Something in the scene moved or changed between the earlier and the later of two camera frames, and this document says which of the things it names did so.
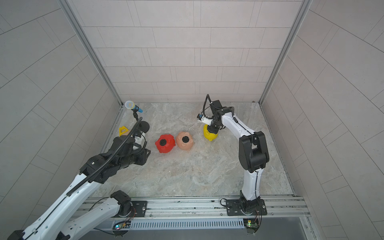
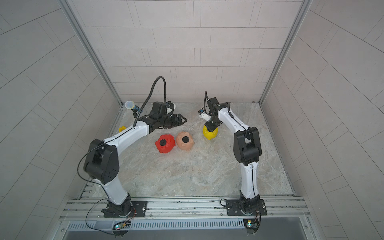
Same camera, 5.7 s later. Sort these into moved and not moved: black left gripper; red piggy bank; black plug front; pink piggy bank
Moved: black left gripper
Not moved: red piggy bank; pink piggy bank; black plug front
